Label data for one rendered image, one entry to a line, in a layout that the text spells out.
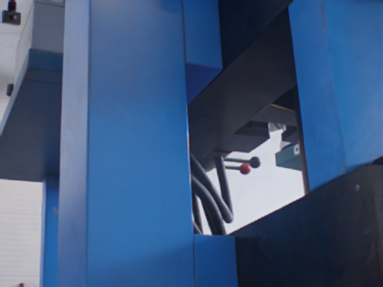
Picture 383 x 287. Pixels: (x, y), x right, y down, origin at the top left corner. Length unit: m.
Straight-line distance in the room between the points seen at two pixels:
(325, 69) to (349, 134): 0.09
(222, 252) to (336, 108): 0.30
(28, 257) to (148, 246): 11.10
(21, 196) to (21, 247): 0.96
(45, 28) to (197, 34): 0.44
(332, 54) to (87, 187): 0.38
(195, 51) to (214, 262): 0.35
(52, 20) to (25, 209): 10.82
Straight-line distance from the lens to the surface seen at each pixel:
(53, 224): 1.95
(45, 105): 1.51
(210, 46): 1.07
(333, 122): 0.77
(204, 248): 0.93
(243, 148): 1.50
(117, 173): 0.91
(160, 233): 0.91
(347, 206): 0.73
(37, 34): 1.39
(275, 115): 1.32
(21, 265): 11.93
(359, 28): 0.86
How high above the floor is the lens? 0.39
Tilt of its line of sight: 20 degrees up
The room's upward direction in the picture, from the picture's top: 3 degrees counter-clockwise
